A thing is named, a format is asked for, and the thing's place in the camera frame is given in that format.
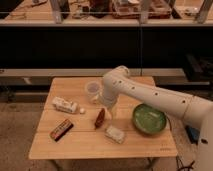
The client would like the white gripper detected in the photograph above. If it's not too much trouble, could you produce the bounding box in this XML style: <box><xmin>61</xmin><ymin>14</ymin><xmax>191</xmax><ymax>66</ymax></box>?
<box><xmin>98</xmin><ymin>95</ymin><xmax>117</xmax><ymax>119</ymax></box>

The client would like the dark red pepper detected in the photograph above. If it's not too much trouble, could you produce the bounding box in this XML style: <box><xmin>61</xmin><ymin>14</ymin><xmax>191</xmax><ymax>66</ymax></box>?
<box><xmin>95</xmin><ymin>108</ymin><xmax>105</xmax><ymax>128</ymax></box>

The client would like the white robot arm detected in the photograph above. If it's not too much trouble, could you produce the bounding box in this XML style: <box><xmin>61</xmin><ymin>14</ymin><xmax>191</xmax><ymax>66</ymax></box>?
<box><xmin>99</xmin><ymin>66</ymin><xmax>213</xmax><ymax>171</ymax></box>

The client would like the green ceramic bowl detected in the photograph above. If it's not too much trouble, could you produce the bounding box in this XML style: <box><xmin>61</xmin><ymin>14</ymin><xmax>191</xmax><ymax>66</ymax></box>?
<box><xmin>132</xmin><ymin>104</ymin><xmax>167</xmax><ymax>135</ymax></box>

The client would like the clear plastic cup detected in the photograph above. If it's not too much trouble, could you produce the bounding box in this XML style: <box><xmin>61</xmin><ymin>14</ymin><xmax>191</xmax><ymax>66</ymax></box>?
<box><xmin>85</xmin><ymin>81</ymin><xmax>101</xmax><ymax>103</ymax></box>

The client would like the clear wrapped white packet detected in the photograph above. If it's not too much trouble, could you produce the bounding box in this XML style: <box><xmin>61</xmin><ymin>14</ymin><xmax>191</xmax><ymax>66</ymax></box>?
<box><xmin>105</xmin><ymin>125</ymin><xmax>125</xmax><ymax>144</ymax></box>

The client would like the light wooden folding table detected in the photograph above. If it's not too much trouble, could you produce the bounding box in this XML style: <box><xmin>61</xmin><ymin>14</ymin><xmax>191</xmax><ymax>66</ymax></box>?
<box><xmin>28</xmin><ymin>76</ymin><xmax>179</xmax><ymax>171</ymax></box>

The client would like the brown orange candy bar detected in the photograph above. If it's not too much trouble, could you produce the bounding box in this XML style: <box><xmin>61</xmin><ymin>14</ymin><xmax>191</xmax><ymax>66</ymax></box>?
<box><xmin>50</xmin><ymin>119</ymin><xmax>74</xmax><ymax>141</ymax></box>

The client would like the blue device on floor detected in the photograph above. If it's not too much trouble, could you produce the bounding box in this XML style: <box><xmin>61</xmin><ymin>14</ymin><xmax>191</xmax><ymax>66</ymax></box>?
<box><xmin>185</xmin><ymin>126</ymin><xmax>200</xmax><ymax>144</ymax></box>

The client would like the long wooden workbench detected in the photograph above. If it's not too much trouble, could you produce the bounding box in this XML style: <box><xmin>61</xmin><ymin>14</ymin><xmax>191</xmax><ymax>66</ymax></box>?
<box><xmin>0</xmin><ymin>0</ymin><xmax>213</xmax><ymax>27</ymax></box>

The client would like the black floor cable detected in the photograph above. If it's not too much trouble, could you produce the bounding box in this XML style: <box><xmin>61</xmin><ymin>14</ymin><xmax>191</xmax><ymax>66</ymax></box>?
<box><xmin>175</xmin><ymin>155</ymin><xmax>196</xmax><ymax>171</ymax></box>

